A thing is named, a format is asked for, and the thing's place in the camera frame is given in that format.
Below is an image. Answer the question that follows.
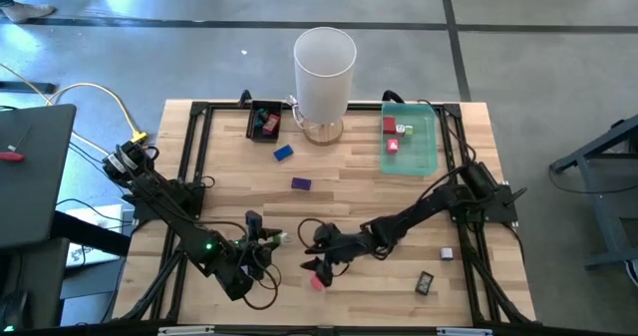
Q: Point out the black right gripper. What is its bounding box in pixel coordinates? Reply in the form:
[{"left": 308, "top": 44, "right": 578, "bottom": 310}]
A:
[{"left": 300, "top": 233, "right": 373, "bottom": 287}]

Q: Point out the small blue box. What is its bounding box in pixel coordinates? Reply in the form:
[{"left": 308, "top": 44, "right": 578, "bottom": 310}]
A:
[{"left": 272, "top": 144, "right": 295, "bottom": 163}]

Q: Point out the white cylinder table lamp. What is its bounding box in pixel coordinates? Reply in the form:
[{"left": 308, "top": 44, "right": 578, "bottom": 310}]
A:
[{"left": 292, "top": 26, "right": 359, "bottom": 148}]

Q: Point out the white lamp cable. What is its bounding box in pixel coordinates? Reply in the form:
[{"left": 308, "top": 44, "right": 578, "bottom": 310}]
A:
[{"left": 285, "top": 94, "right": 307, "bottom": 131}]

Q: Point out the black aluminium table frame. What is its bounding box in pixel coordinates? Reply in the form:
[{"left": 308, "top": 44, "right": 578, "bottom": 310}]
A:
[{"left": 110, "top": 98, "right": 538, "bottom": 327}]

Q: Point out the small black device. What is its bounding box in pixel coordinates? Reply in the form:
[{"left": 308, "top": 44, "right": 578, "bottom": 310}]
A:
[{"left": 414, "top": 270, "right": 436, "bottom": 296}]

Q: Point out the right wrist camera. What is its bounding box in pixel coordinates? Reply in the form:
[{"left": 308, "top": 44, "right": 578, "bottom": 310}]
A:
[{"left": 312, "top": 223, "right": 345, "bottom": 245}]

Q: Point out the blue-grey metal cart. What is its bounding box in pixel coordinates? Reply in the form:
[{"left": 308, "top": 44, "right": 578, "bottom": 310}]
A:
[{"left": 550, "top": 114, "right": 638, "bottom": 287}]

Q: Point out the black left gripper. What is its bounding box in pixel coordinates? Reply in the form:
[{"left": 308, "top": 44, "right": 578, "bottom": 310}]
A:
[{"left": 237, "top": 228, "right": 283, "bottom": 281}]

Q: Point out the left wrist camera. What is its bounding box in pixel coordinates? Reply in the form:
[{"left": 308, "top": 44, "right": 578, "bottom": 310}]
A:
[{"left": 244, "top": 209, "right": 265, "bottom": 239}]

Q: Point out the yellow extension cable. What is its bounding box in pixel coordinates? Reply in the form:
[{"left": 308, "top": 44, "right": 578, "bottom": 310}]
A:
[{"left": 0, "top": 64, "right": 150, "bottom": 146}]

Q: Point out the dark grey desk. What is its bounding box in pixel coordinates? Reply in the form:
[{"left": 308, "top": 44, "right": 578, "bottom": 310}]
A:
[{"left": 0, "top": 103, "right": 78, "bottom": 250}]

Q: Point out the white printed box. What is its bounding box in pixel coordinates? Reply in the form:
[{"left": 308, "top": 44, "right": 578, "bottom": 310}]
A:
[{"left": 64, "top": 203, "right": 126, "bottom": 268}]

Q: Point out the black flat bar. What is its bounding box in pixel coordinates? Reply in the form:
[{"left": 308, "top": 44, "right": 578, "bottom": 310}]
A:
[{"left": 0, "top": 80, "right": 57, "bottom": 96}]

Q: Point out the teal translucent plastic tray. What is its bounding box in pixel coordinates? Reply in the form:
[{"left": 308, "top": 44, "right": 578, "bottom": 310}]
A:
[{"left": 380, "top": 102, "right": 441, "bottom": 178}]

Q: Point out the white bracket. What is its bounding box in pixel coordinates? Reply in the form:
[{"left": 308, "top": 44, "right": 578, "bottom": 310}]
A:
[
  {"left": 436, "top": 327, "right": 494, "bottom": 336},
  {"left": 157, "top": 325, "right": 216, "bottom": 336}
]

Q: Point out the person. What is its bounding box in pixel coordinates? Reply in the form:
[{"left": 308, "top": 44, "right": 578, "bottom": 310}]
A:
[{"left": 0, "top": 0, "right": 58, "bottom": 25}]

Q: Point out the black floor cable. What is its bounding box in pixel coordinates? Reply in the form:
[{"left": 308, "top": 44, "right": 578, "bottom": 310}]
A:
[{"left": 547, "top": 165, "right": 638, "bottom": 195}]

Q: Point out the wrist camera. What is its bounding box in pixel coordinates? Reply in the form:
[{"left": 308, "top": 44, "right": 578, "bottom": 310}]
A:
[
  {"left": 312, "top": 223, "right": 345, "bottom": 245},
  {"left": 244, "top": 209, "right": 265, "bottom": 239}
]

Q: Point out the black plastic slotted basket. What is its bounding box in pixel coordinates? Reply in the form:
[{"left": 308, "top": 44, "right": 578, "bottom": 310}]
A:
[{"left": 245, "top": 99, "right": 284, "bottom": 145}]

